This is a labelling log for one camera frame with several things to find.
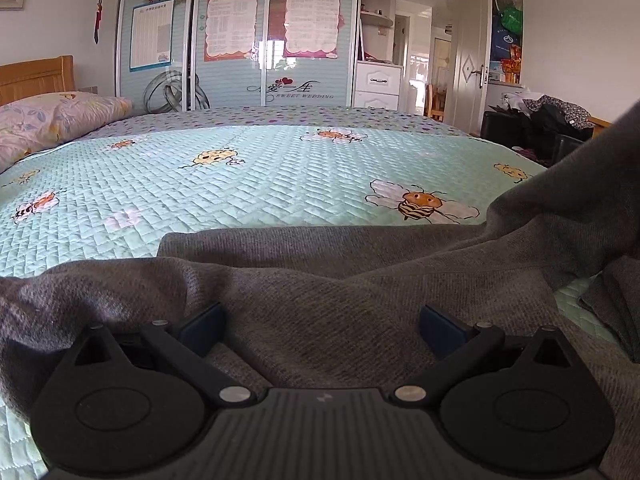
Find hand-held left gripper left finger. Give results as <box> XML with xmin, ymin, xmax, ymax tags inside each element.
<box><xmin>60</xmin><ymin>302</ymin><xmax>257</xmax><ymax>409</ymax></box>

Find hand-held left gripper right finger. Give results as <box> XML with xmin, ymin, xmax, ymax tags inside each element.
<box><xmin>387</xmin><ymin>304</ymin><xmax>583</xmax><ymax>409</ymax></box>

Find grey knit sweater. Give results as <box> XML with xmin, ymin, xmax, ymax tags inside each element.
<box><xmin>0</xmin><ymin>102</ymin><xmax>640</xmax><ymax>480</ymax></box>

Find pile of clothes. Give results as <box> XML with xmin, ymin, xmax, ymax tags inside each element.
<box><xmin>500</xmin><ymin>91</ymin><xmax>597</xmax><ymax>133</ymax></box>

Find bee print quilted bedspread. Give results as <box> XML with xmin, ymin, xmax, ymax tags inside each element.
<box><xmin>0</xmin><ymin>125</ymin><xmax>621</xmax><ymax>480</ymax></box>

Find black armchair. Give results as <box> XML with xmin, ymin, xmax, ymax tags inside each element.
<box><xmin>481</xmin><ymin>107</ymin><xmax>597</xmax><ymax>167</ymax></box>

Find wooden chair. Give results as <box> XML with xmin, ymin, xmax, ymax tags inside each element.
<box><xmin>424</xmin><ymin>84</ymin><xmax>447</xmax><ymax>122</ymax></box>

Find dotted purple bed sheet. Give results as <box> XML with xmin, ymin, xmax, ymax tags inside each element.
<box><xmin>82</xmin><ymin>105</ymin><xmax>547</xmax><ymax>162</ymax></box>

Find sliding door wardrobe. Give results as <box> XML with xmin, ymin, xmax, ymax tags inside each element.
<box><xmin>115</xmin><ymin>0</ymin><xmax>362</xmax><ymax>112</ymax></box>

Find white drawer cabinet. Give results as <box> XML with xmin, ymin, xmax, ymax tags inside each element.
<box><xmin>352</xmin><ymin>61</ymin><xmax>404</xmax><ymax>111</ymax></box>

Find floral pillow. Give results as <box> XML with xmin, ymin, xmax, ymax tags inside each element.
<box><xmin>0</xmin><ymin>91</ymin><xmax>134</xmax><ymax>175</ymax></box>

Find white door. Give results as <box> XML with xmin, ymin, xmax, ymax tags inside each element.
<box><xmin>451</xmin><ymin>0</ymin><xmax>495</xmax><ymax>137</ymax></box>

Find blue framed chart poster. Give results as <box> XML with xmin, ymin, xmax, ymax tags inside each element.
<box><xmin>128</xmin><ymin>0</ymin><xmax>176</xmax><ymax>72</ymax></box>

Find wooden headboard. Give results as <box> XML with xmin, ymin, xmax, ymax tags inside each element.
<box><xmin>0</xmin><ymin>55</ymin><xmax>76</xmax><ymax>109</ymax></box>

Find pink bordered poster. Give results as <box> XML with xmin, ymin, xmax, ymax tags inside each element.
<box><xmin>282</xmin><ymin>0</ymin><xmax>344</xmax><ymax>60</ymax></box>
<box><xmin>203</xmin><ymin>0</ymin><xmax>261</xmax><ymax>63</ymax></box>

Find colourful hanging bags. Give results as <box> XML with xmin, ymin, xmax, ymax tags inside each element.
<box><xmin>492</xmin><ymin>0</ymin><xmax>524</xmax><ymax>86</ymax></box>

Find red hanging ornament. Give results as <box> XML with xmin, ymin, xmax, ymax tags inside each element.
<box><xmin>92</xmin><ymin>0</ymin><xmax>107</xmax><ymax>45</ymax></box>

